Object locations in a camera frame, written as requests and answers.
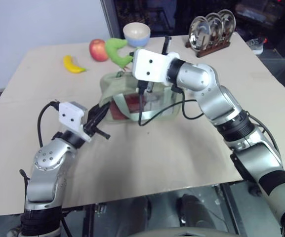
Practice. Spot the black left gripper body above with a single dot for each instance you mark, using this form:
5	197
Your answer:
90	124

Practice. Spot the black right gripper upright finger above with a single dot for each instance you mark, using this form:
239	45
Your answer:
166	45

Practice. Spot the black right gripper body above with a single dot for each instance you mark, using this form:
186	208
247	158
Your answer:
146	87

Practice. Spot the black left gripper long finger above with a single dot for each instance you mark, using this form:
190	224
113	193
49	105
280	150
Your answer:
100	110

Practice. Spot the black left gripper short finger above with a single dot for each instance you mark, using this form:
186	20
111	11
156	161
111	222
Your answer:
102	134

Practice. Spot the green transparent zip pouch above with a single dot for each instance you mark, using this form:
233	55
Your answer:
118	85

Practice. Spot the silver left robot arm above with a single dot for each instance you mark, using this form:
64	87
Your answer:
44	172

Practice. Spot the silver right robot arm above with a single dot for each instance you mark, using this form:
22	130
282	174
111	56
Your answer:
233	116

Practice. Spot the red packet inside pouch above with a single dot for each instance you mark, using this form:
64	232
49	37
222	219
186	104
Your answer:
132	102

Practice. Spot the blue and cream bowl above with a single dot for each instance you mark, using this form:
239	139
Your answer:
136	37

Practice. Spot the red apple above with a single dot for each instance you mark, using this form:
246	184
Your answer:
97	50

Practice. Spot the shiny metal plate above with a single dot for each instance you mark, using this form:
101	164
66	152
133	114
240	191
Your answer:
229	21
198	33
216	26

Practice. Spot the dark wooden plate rack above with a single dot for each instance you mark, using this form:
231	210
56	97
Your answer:
212	50

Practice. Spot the yellow banana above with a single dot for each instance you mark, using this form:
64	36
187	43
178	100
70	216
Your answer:
71	66

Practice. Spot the grey and white sneaker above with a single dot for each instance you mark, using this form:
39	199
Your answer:
256	45

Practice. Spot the dark rounded shape below table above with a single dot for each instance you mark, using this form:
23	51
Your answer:
194	212

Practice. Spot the grey rounded robot body edge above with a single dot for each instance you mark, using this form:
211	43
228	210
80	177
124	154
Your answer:
181	232

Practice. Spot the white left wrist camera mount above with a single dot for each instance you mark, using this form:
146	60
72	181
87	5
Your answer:
70	118

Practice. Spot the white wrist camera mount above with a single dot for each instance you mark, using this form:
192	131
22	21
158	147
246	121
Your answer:
152	66
70	118

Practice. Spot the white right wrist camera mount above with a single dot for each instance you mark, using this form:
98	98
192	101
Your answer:
152	66

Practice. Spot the grey metal frame post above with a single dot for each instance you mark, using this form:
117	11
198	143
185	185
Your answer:
109	17

